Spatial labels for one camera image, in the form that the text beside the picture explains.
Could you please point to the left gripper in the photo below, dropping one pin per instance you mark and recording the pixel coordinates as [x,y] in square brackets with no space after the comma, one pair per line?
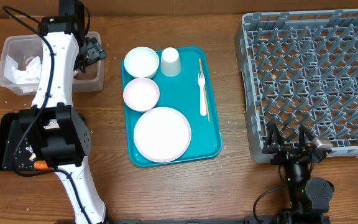
[96,51]

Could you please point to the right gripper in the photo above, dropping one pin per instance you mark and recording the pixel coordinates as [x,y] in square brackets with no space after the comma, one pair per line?
[285,152]

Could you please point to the white napkin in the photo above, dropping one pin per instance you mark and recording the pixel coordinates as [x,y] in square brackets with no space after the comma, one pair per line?
[26,80]

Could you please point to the rice and peanut scraps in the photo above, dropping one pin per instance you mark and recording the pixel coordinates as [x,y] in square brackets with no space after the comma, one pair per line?
[25,156]

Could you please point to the orange carrot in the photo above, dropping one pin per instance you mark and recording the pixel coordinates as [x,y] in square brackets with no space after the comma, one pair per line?
[42,166]

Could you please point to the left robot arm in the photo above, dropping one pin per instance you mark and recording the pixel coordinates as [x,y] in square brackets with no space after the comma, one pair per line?
[63,42]

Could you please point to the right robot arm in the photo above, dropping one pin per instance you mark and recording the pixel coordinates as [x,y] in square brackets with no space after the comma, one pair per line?
[309,196]

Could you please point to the grey dishwasher rack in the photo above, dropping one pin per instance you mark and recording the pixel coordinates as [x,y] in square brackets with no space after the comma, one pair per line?
[300,68]

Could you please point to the clear plastic bin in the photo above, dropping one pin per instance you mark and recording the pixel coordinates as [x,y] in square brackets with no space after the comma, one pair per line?
[19,51]

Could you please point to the white paper cup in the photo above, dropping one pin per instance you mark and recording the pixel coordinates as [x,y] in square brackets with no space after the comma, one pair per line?
[170,62]

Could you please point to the white plastic fork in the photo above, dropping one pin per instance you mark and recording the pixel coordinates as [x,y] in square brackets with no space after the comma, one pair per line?
[202,96]

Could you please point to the teal plastic serving tray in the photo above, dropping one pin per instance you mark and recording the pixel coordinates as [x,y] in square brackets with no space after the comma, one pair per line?
[183,94]

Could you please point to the wooden chopstick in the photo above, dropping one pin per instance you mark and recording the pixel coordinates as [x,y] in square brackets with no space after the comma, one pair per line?
[206,98]

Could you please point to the white round plate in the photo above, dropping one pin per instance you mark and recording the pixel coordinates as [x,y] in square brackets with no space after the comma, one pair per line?
[162,134]

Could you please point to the black plastic tray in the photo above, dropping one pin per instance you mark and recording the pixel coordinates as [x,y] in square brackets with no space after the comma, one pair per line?
[3,143]

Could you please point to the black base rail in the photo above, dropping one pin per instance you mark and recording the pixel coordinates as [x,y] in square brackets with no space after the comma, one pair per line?
[246,220]

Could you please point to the cardboard wall panel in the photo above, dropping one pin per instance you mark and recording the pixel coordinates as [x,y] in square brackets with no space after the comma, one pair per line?
[177,7]

